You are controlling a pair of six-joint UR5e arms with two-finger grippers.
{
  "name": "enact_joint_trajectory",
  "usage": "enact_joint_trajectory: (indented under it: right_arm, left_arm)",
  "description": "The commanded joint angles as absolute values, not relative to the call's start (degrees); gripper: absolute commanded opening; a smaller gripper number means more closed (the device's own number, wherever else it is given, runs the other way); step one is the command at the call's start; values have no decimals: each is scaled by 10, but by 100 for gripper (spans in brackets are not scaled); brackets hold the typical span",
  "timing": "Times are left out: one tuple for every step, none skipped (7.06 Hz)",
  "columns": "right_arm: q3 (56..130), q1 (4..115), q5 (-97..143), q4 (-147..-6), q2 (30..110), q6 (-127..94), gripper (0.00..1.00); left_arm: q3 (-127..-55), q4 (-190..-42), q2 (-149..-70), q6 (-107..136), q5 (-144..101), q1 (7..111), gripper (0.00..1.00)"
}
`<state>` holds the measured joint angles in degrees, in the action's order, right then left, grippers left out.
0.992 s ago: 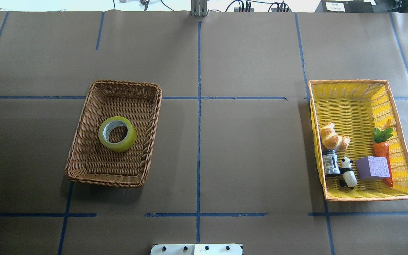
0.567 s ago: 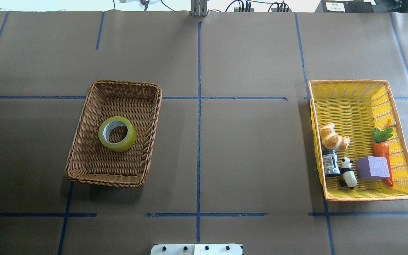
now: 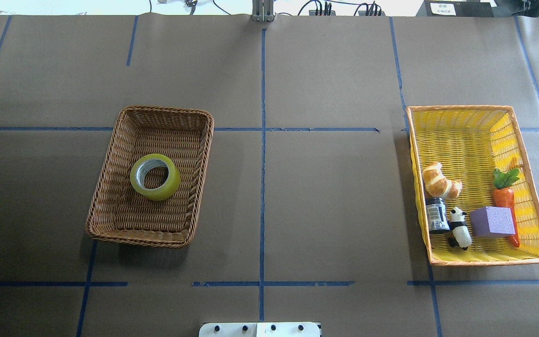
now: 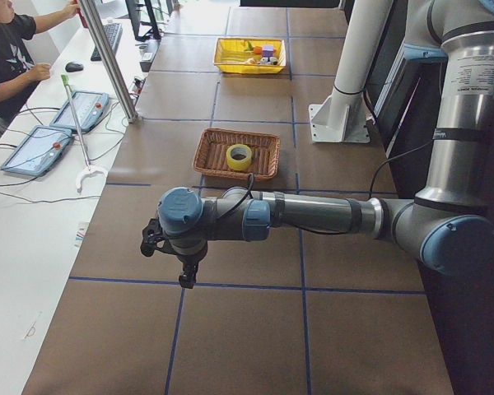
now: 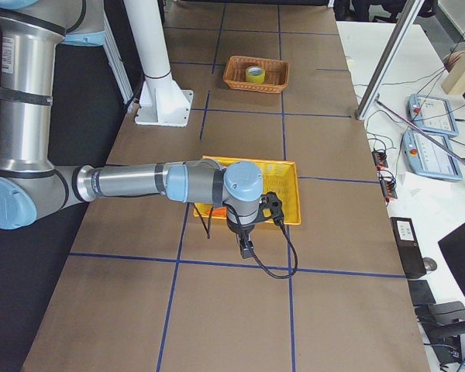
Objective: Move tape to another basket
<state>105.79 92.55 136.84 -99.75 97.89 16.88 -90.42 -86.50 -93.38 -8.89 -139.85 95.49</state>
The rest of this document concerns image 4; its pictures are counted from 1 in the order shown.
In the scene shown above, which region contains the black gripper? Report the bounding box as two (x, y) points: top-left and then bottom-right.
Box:
(178, 242), (207, 289)

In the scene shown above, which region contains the yellow tape roll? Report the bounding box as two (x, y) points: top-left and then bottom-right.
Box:
(226, 144), (253, 171)

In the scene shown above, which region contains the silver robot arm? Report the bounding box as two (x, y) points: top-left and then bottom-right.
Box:
(141, 1), (494, 288)

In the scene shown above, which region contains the brown wicker basket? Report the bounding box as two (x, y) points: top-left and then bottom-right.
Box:
(193, 128), (280, 181)

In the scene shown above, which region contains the yellow wicker basket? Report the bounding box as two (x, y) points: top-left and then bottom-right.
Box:
(213, 37), (287, 75)

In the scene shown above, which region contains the reacher grabber stick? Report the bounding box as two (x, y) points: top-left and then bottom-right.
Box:
(61, 74), (108, 193)

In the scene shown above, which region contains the far teach pendant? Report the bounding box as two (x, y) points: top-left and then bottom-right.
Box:
(49, 91), (110, 133)

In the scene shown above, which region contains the teach pendant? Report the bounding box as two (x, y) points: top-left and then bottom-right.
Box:
(49, 91), (110, 133)
(0, 126), (72, 176)

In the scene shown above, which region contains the near teach pendant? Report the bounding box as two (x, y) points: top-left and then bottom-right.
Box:
(0, 126), (72, 176)

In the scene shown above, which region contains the toy croissant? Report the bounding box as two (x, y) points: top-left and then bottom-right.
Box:
(245, 58), (259, 65)

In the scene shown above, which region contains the toy carrot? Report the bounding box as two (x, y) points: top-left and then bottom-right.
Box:
(244, 40), (263, 54)

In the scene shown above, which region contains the purple foam block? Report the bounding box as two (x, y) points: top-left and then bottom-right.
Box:
(262, 44), (274, 58)

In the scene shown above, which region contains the black computer mouse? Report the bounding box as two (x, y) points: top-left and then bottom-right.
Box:
(65, 62), (84, 72)

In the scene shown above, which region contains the black keyboard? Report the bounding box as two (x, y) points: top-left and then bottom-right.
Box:
(90, 22), (123, 62)

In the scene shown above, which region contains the person in black shirt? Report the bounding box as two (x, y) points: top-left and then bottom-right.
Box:
(0, 1), (79, 124)

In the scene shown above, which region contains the aluminium frame post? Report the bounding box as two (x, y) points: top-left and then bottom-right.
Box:
(77, 0), (138, 123)

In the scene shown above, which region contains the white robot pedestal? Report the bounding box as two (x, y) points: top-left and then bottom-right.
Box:
(309, 0), (394, 143)

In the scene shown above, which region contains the black cable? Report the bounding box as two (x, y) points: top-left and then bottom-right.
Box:
(220, 137), (436, 235)

